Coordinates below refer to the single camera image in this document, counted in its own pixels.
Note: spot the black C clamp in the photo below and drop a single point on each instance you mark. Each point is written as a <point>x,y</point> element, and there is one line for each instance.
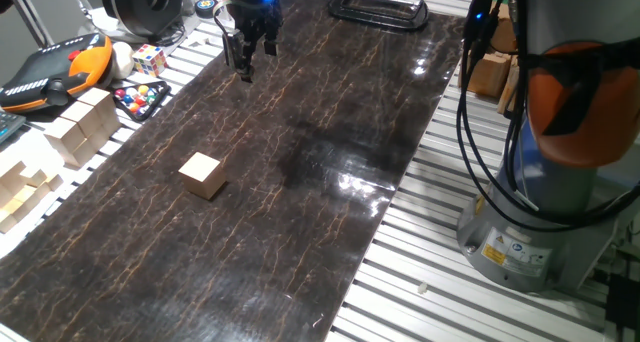
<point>380,13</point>

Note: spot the black computer keyboard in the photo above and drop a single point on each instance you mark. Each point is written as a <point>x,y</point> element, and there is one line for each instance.
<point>9,126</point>

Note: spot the wide flat wooden block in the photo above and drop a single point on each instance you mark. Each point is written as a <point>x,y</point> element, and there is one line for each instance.
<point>12,177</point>

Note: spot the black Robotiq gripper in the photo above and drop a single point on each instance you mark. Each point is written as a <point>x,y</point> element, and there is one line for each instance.
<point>250,9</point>

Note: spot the slanted grey metal leg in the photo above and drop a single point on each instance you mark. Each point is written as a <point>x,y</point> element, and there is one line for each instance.
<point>30,16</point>
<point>80,1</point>

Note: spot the black tray of coloured balls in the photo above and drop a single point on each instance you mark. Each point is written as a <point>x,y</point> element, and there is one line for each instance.
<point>140,99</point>

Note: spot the Rubik's cube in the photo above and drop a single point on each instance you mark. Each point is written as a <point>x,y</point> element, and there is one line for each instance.
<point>149,60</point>

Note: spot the black box beside robot base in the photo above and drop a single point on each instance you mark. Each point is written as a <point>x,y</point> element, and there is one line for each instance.
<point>622,302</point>

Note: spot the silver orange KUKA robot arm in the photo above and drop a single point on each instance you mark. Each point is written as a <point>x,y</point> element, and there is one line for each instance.
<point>565,102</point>

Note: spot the tiny wooden cube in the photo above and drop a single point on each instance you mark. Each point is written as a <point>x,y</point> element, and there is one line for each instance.
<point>36,178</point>
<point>55,183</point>

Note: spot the black orange teach pendant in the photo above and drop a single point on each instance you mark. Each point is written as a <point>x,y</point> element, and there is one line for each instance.
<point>45,77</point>

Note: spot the white round object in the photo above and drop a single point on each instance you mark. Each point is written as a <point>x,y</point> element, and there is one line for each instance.
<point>122,59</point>

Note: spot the long wooden block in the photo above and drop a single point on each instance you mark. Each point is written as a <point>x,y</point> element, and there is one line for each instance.
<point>30,202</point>

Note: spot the small wooden cube block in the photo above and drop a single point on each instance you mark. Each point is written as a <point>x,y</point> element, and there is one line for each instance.
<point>202,177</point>

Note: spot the large wooden cube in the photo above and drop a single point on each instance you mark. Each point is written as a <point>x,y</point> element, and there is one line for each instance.
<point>85,119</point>
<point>67,139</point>
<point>100,107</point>

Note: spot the dark wooden work mat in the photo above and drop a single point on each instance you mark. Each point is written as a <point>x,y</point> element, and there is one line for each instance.
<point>300,232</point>

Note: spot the black filament spool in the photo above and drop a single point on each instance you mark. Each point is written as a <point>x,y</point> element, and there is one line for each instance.
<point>142,4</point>

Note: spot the medium wooden block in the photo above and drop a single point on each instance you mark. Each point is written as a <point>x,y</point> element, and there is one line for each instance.
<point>7,222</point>

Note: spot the small white scrap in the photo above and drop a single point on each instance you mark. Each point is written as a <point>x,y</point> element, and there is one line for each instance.
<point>423,287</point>

